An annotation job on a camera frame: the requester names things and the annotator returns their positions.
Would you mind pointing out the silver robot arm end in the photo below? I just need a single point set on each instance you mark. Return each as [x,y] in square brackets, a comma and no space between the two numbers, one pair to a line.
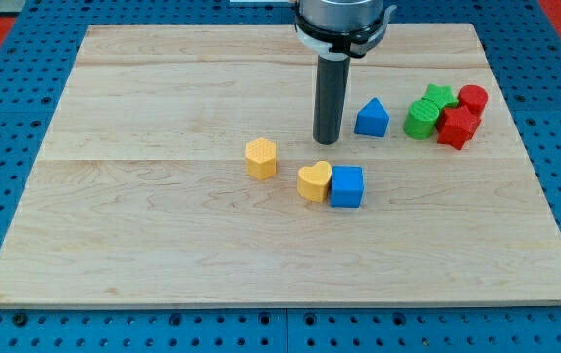
[340,29]

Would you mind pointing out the blue triangle block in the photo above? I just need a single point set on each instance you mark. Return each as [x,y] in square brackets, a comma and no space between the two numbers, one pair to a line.
[373,119]

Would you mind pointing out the yellow hexagon block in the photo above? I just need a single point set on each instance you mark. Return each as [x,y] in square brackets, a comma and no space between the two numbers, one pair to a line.
[261,158]

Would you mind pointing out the yellow heart block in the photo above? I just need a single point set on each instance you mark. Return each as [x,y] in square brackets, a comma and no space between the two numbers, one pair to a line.
[313,182]

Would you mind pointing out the blue cube block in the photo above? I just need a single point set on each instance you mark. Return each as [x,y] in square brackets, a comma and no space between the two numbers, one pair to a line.
[347,186]

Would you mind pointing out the light wooden board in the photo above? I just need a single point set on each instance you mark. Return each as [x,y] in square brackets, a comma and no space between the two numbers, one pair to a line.
[139,197]

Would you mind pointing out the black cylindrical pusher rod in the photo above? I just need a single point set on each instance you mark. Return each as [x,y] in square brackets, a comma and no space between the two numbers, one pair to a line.
[331,83]

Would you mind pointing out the green cylinder block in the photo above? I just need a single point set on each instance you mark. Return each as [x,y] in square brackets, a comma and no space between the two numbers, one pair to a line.
[421,119]

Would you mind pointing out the green star block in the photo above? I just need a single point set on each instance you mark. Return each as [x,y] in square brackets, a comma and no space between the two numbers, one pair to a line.
[440,95]

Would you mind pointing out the red star block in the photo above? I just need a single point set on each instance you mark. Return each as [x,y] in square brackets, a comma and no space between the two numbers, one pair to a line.
[456,126]

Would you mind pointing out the red cylinder block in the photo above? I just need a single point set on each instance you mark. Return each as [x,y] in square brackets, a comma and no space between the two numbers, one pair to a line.
[473,97]

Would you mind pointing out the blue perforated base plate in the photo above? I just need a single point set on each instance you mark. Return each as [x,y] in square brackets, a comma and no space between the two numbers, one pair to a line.
[39,41]

